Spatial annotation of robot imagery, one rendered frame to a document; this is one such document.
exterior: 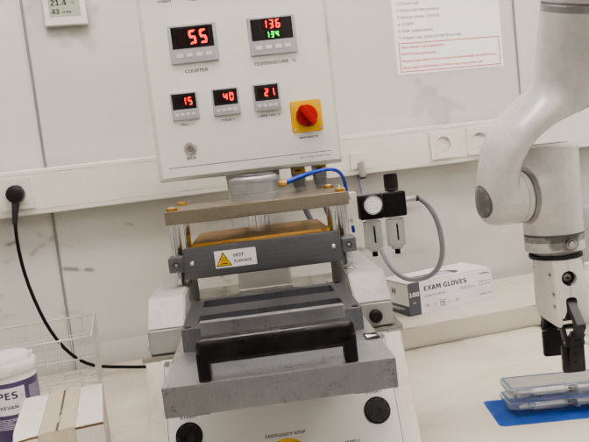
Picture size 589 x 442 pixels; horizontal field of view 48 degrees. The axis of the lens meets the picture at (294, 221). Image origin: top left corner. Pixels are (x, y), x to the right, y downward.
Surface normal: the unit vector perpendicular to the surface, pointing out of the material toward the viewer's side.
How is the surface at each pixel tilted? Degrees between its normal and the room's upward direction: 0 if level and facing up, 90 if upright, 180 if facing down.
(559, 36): 100
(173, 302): 41
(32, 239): 90
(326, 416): 65
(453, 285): 87
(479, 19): 90
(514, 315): 90
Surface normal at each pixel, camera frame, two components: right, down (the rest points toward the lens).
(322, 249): 0.07, 0.08
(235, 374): -0.11, -0.99
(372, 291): -0.04, -0.69
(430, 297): 0.36, 0.04
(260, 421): 0.01, -0.34
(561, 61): -0.51, 0.37
